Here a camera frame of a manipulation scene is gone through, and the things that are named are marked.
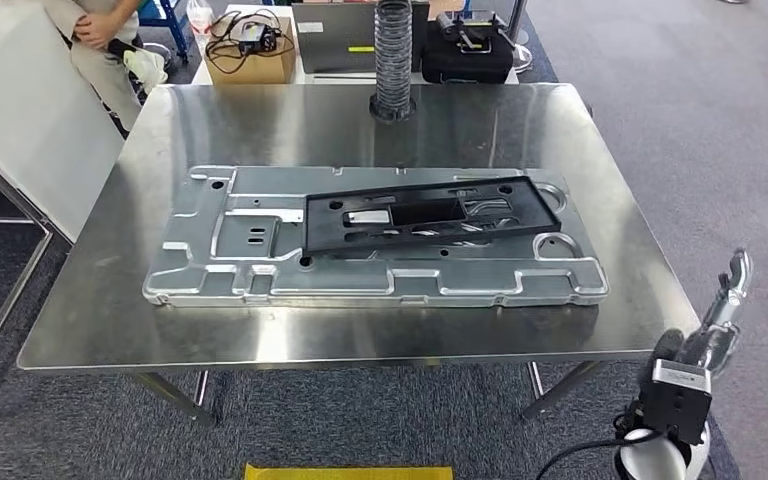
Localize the white crumpled cloth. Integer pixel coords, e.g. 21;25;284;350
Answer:
122;47;170;94

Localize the stainless steel workbench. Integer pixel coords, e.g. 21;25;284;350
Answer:
16;82;703;427

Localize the grey corrugated hose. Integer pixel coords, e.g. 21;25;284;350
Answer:
368;0;418;125

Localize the person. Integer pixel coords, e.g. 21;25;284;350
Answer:
42;0;150;134

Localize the black plastic car trim part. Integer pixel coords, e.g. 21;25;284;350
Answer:
302;175;563;258

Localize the cardboard box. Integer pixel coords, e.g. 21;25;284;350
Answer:
203;14;298;86

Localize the stamped silver metal plate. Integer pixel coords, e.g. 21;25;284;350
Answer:
142;165;611;309

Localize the black carrying case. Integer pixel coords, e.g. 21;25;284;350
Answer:
421;18;516;85

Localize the black power adapter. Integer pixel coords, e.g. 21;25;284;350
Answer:
238;23;278;56

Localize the black handheld device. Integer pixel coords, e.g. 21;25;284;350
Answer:
436;9;512;54

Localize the white table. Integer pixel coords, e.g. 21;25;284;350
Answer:
191;3;521;86

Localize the black adapter cable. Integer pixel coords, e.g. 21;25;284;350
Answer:
205;7;296;75

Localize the steel table frame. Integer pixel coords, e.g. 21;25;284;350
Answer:
0;135;54;425

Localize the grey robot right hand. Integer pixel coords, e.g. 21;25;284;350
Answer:
680;248;754;380

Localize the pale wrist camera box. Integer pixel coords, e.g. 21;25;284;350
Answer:
636;357;715;446

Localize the clear plastic bag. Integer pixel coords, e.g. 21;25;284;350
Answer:
185;0;217;36

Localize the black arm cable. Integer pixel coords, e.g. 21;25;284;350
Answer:
532;429;667;480

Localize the blue metal stand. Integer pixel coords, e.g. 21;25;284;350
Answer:
137;0;191;66

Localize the grey laptop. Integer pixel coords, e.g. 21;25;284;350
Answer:
291;0;432;75

